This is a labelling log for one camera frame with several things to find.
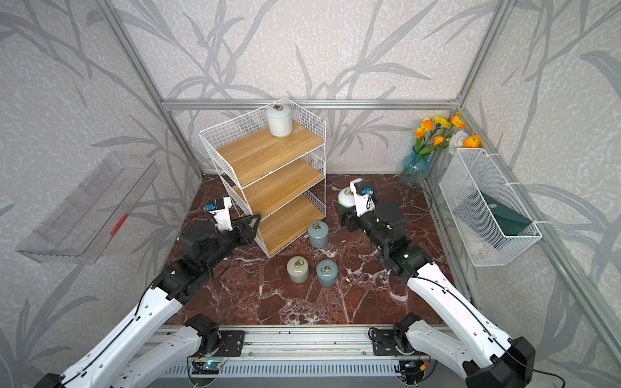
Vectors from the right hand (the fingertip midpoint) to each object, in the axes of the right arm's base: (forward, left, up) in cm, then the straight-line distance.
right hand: (347, 194), depth 69 cm
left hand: (-4, +26, -5) cm, 27 cm away
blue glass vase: (+35, -35, -24) cm, 55 cm away
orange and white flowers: (+37, -41, -5) cm, 55 cm away
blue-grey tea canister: (-13, +6, -25) cm, 29 cm away
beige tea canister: (-11, +16, -26) cm, 33 cm away
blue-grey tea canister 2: (+3, +9, -25) cm, 27 cm away
